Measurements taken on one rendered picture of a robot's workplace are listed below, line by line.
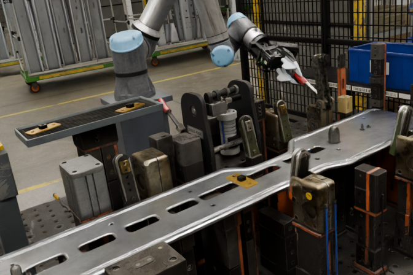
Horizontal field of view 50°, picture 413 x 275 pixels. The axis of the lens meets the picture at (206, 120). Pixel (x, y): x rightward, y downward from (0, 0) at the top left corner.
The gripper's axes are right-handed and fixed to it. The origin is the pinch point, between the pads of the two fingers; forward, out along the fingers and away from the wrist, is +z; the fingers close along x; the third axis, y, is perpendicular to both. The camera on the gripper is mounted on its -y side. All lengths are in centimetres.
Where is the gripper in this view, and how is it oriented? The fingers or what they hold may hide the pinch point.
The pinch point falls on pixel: (298, 77)
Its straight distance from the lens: 152.0
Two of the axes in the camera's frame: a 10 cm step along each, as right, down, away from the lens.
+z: 5.4, 6.7, -5.1
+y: -8.2, 2.6, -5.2
